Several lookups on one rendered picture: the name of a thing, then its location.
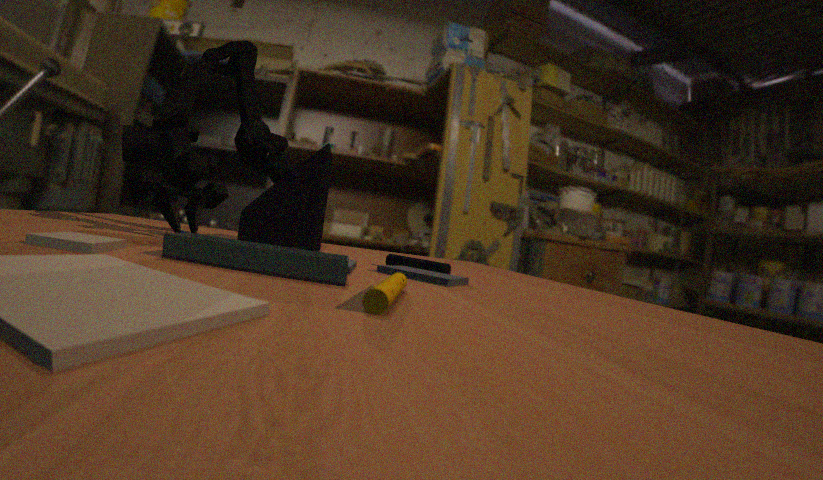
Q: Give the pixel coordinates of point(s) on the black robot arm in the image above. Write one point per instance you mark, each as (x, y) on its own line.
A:
(253, 140)

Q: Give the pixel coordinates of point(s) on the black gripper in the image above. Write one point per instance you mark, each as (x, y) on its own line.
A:
(166, 191)

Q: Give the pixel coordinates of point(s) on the yellow cylinder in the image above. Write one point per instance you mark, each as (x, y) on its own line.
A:
(379, 297)

